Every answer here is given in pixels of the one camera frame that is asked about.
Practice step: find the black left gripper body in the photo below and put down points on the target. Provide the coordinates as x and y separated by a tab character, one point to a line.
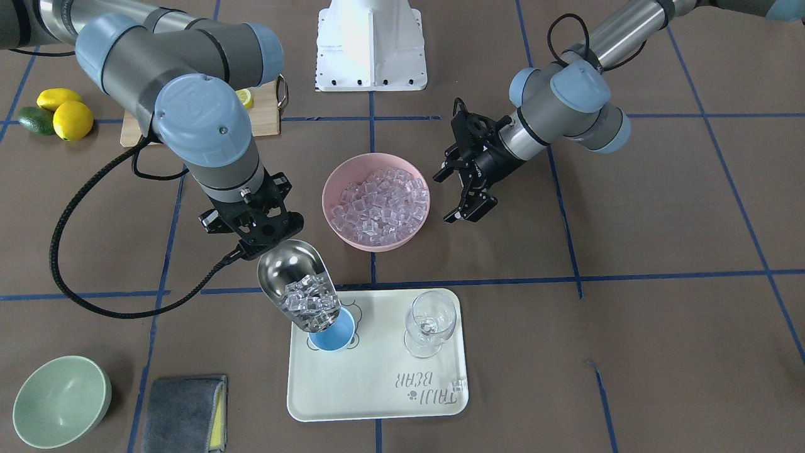
499	161

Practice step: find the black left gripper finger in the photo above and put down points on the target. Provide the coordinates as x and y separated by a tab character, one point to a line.
474	204
449	167

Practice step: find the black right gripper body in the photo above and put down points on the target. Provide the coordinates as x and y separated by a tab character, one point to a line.
277	188

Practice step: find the metal ice scoop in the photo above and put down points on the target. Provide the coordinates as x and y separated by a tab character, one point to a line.
294	277

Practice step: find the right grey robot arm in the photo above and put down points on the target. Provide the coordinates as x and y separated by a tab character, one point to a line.
177	74

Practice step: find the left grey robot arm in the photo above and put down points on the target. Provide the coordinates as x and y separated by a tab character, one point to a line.
567	99

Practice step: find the pink bowl of ice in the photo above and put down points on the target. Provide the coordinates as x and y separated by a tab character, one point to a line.
376	201

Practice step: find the blue plastic cup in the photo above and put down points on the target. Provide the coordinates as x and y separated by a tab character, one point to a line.
336	337

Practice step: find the wooden cutting board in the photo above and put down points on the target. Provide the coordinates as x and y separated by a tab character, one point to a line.
270	101

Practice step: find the lemon half slice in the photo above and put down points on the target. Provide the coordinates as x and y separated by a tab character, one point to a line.
246	97

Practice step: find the clear wine glass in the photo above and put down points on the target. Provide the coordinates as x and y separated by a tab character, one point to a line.
429	322

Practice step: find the cream serving tray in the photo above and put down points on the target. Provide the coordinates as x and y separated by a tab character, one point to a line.
376	377

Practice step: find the yellow lemon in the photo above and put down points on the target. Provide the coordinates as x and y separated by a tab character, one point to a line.
72	121
51	99

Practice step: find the green avocado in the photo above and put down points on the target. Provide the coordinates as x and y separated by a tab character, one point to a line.
37	120

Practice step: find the green ceramic bowl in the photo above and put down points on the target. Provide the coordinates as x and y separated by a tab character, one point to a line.
61	401

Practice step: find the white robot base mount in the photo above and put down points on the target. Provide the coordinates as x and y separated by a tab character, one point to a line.
370	46

